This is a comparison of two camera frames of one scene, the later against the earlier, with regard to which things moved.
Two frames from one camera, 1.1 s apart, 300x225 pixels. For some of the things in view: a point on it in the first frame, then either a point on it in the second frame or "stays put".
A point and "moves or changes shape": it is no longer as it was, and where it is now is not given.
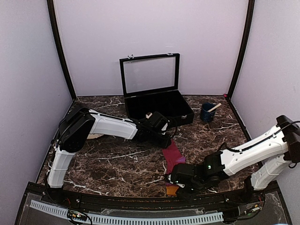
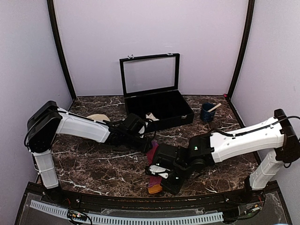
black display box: [150, 83] stays put
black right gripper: [189, 196] → [174, 189]
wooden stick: [215, 107] stays put
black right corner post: [243, 48] stays put
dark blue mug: [206, 116] stays put
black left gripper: [164, 144] → [144, 146]
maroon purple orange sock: [172, 156] moves or changes shape
